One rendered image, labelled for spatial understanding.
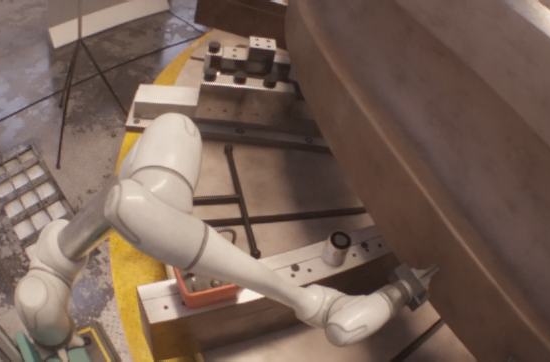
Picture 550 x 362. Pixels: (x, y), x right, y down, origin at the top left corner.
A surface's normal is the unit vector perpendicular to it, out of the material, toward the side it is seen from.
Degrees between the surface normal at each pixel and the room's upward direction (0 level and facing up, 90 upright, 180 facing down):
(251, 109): 90
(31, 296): 6
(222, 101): 90
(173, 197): 29
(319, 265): 0
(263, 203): 0
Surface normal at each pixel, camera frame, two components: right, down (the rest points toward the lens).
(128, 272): 0.18, -0.66
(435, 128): -0.76, -0.08
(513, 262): -0.43, -0.25
